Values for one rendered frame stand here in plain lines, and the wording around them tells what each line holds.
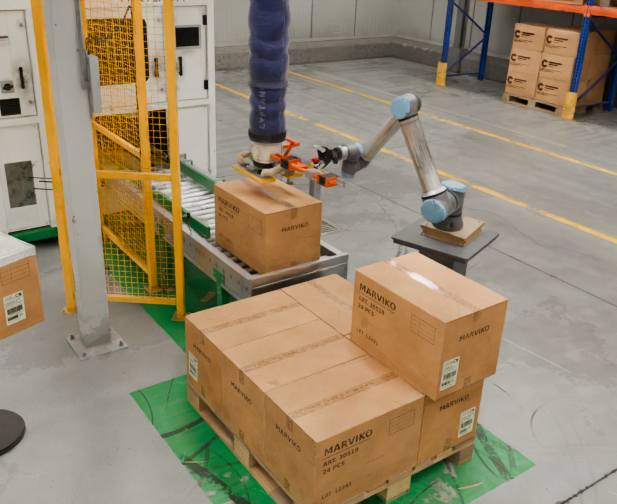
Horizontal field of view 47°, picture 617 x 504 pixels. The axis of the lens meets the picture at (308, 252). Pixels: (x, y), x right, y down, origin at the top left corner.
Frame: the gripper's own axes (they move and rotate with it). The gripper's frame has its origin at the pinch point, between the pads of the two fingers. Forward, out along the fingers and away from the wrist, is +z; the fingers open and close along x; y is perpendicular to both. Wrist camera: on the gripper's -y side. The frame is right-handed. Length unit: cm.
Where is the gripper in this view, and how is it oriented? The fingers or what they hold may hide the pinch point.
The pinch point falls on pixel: (312, 159)
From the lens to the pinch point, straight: 411.4
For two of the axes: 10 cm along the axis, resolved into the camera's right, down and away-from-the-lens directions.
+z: -8.1, 2.1, -5.4
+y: -5.8, -3.6, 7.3
